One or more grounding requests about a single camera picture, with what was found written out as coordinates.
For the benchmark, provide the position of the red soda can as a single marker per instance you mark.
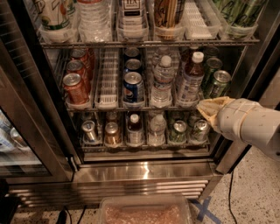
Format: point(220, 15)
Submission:
point(76, 66)
point(75, 88)
point(82, 55)

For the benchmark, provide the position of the rear blue pepsi can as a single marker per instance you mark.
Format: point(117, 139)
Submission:
point(132, 53)

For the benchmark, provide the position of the top green cans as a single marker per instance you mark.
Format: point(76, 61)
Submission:
point(240, 13)

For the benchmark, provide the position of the clear water bottle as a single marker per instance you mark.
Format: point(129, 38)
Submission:
point(161, 92)
point(95, 21)

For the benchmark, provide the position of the bottom green can right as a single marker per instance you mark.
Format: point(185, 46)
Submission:
point(200, 132)

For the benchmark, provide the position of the top clear water bottle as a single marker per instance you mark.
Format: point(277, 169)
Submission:
point(95, 21)

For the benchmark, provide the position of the front red soda can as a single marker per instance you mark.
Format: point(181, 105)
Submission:
point(75, 88)

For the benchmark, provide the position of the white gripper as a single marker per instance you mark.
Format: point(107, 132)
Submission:
point(235, 116)

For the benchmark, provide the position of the front clear water bottle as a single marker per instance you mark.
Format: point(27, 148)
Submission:
point(161, 92)

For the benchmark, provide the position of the top brown striped can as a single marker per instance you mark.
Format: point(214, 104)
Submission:
point(168, 13)

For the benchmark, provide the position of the empty white shelf tray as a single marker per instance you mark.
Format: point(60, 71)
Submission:
point(106, 94)

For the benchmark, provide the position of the front green soda can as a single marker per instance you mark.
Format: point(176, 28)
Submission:
point(217, 84)

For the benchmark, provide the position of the front blue pepsi can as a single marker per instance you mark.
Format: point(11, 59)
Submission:
point(133, 87)

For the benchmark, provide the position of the bottom green can left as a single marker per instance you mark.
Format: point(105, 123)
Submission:
point(178, 132)

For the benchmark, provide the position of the stainless steel display fridge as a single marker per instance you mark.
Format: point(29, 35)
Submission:
point(100, 171)

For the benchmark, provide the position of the clear plastic bin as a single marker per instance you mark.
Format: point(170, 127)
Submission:
point(145, 209)

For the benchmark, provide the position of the bottom brown tea bottle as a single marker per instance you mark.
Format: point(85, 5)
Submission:
point(135, 130)

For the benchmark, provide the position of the rear red soda can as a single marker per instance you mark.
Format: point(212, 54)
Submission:
point(82, 55)

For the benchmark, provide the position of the black cable plug left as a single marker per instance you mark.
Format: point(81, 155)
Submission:
point(64, 217)

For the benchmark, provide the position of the brown tea plastic bottle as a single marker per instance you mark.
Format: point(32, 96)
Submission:
point(192, 77)

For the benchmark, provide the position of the top tea bottle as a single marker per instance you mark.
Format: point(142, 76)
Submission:
point(132, 18)

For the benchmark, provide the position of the green soda can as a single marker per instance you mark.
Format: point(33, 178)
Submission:
point(212, 65)
point(217, 84)

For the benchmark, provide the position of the bottom water bottle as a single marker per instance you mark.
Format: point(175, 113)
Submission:
point(156, 135)

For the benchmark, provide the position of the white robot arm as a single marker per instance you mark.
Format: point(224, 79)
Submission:
point(268, 124)

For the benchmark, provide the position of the glass fridge door left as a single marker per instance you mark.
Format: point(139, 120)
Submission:
point(31, 101)

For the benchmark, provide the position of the middle red soda can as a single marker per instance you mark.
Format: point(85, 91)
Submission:
point(76, 66)

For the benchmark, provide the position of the middle blue pepsi can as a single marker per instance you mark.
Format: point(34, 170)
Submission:
point(133, 65)

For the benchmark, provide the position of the top empty white tray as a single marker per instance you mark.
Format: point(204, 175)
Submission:
point(201, 21)

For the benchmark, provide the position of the bottom silver can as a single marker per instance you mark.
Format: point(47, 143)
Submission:
point(90, 131)

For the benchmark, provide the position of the middle green soda can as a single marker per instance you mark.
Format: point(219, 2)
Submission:
point(212, 65)

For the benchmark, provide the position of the blue pepsi can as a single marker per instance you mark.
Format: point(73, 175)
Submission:
point(133, 65)
point(132, 53)
point(133, 87)

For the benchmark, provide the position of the top white green can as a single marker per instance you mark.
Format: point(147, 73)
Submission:
point(54, 14)

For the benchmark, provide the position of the bottom copper can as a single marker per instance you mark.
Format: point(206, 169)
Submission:
point(112, 133)

